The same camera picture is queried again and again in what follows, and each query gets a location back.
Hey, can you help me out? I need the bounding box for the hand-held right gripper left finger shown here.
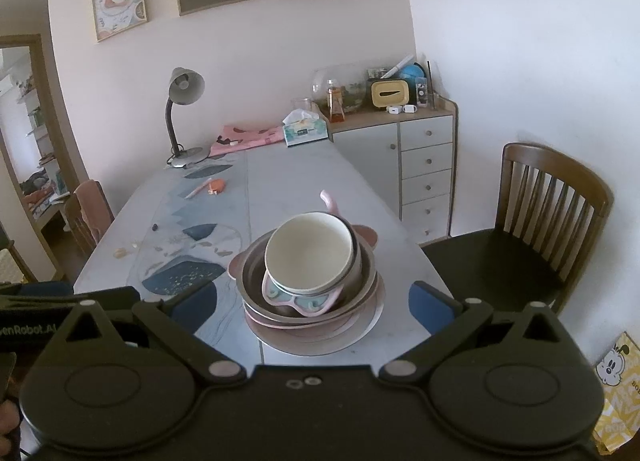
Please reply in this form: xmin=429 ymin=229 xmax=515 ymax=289
xmin=47 ymin=280 xmax=248 ymax=384

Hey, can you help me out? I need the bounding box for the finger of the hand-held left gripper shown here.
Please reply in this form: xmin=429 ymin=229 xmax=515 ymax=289
xmin=0 ymin=286 xmax=141 ymax=314

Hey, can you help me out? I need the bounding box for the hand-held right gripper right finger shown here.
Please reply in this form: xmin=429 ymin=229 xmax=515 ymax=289
xmin=379 ymin=281 xmax=581 ymax=384

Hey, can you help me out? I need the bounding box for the stainless steel bowl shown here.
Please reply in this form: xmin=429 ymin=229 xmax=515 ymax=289
xmin=240 ymin=231 xmax=377 ymax=324

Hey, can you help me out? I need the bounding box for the large white plate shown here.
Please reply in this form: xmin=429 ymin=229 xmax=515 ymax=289
xmin=250 ymin=271 xmax=386 ymax=356

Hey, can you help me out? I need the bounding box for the pink divided plate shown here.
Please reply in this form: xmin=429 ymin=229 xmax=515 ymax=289
xmin=227 ymin=225 xmax=386 ymax=339

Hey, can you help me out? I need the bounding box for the pink pot with steel liner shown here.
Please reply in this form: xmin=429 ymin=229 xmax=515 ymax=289
xmin=261 ymin=213 xmax=363 ymax=318

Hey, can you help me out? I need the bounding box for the cream bowl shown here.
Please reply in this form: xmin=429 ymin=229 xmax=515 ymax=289
xmin=264 ymin=213 xmax=355 ymax=292

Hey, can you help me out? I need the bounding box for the person's left hand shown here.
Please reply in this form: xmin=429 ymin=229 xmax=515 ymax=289
xmin=0 ymin=400 xmax=22 ymax=461

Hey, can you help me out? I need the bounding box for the sofa with cream cover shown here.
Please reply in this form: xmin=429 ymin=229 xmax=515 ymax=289
xmin=0 ymin=248 xmax=21 ymax=284

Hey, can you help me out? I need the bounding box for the wooden chair with dark seat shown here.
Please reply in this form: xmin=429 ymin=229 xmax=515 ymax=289
xmin=420 ymin=142 xmax=615 ymax=314

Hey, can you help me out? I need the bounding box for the wooden chair with towel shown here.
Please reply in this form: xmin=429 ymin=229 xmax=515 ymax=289
xmin=64 ymin=180 xmax=116 ymax=259

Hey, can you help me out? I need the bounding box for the pink towel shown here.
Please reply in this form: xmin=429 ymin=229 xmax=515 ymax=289
xmin=75 ymin=180 xmax=115 ymax=242

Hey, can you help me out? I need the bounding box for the pink spoon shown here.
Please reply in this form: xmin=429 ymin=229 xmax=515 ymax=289
xmin=320 ymin=189 xmax=342 ymax=216

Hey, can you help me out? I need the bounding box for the white sideboard cabinet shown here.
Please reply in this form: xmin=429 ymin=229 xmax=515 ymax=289
xmin=327 ymin=98 xmax=458 ymax=247

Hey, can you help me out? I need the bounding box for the pink patterned cloth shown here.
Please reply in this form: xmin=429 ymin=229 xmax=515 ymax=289
xmin=207 ymin=124 xmax=286 ymax=158

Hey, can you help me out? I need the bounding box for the yellow cartoon bag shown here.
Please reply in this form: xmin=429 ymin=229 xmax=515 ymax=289
xmin=594 ymin=331 xmax=640 ymax=454

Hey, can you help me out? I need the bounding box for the tissue box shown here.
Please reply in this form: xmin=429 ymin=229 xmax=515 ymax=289
xmin=281 ymin=110 xmax=328 ymax=146

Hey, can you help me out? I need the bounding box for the yellow tissue holder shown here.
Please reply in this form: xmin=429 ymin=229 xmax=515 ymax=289
xmin=370 ymin=78 xmax=412 ymax=108

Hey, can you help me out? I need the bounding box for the grey desk lamp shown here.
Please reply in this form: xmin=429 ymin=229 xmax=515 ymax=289
xmin=164 ymin=67 xmax=211 ymax=169

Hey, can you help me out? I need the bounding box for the amber bottle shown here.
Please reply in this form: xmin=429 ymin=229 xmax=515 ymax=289
xmin=327 ymin=81 xmax=346 ymax=124

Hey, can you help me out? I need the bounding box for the glass fishbowl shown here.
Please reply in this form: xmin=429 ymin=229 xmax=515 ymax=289
xmin=312 ymin=63 xmax=373 ymax=116

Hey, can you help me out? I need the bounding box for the white paper roll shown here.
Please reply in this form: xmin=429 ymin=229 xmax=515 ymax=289
xmin=380 ymin=53 xmax=416 ymax=79

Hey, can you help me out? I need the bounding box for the wooden door frame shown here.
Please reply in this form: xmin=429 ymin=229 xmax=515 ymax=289
xmin=0 ymin=33 xmax=88 ymax=282

